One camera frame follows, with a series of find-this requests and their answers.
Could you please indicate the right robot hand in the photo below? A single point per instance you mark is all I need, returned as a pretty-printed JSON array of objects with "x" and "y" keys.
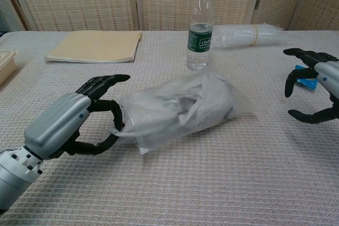
[{"x": 316, "y": 88}]

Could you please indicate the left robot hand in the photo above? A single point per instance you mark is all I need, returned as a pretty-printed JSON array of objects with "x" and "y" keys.
[{"x": 71, "y": 120}]

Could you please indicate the translucent plastic bag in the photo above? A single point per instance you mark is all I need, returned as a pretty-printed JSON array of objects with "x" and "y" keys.
[{"x": 182, "y": 109}]

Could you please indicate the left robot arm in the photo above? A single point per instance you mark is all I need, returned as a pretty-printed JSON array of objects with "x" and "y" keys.
[{"x": 14, "y": 175}]

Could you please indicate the clear plastic bag bundle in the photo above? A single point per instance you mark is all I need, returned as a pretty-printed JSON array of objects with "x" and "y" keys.
[{"x": 249, "y": 36}]

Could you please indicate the blue snack packet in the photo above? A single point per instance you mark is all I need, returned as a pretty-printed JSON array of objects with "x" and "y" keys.
[{"x": 307, "y": 79}]

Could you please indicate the beige paper folder stack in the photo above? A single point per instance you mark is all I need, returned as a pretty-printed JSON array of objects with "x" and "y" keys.
[{"x": 95, "y": 47}]

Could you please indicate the beige lidded food container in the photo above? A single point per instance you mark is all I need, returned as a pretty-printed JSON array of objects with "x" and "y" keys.
[{"x": 5, "y": 66}]

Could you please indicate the woven white tablecloth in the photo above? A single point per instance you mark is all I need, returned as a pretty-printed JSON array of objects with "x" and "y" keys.
[{"x": 169, "y": 136}]

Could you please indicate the clear plastic water bottle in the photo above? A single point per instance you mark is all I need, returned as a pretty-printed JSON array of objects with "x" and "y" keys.
[{"x": 200, "y": 28}]

